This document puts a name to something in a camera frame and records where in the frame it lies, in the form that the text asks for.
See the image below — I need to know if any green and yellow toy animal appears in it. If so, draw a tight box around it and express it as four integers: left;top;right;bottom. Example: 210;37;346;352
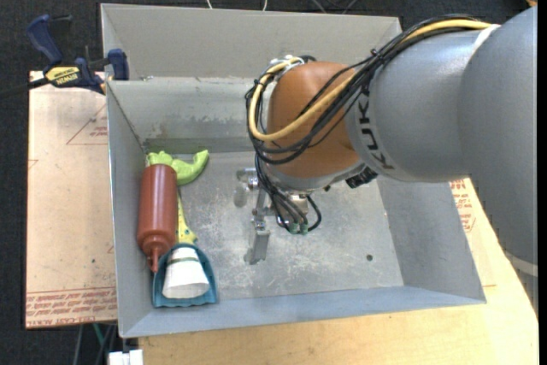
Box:
145;149;210;247

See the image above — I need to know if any red-brown squeeze bottle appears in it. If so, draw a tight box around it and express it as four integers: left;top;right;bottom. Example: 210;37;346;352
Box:
136;164;179;274

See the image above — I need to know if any black cylinder on white bracket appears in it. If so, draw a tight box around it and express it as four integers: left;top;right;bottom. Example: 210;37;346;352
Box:
344;165;378;190

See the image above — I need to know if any brown cardboard board red print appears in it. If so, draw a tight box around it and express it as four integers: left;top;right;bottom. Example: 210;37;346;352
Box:
25;70;499;330

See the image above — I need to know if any grey metal bin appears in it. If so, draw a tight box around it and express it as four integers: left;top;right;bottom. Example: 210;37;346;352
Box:
100;3;487;339

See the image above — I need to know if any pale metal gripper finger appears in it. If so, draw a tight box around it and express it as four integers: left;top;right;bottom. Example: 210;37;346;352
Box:
243;216;272;266
232;167;260;209

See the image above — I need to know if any blue plastic scoop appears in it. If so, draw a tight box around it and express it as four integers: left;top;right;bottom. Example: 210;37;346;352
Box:
151;243;220;309

